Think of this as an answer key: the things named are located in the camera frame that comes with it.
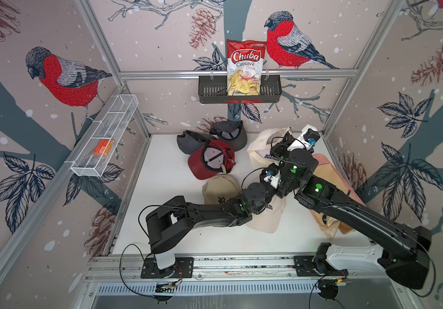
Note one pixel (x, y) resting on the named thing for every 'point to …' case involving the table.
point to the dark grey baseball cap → (190, 140)
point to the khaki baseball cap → (219, 188)
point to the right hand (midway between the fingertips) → (283, 133)
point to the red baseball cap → (216, 157)
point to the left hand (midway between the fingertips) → (290, 167)
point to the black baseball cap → (233, 132)
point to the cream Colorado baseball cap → (269, 219)
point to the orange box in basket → (101, 146)
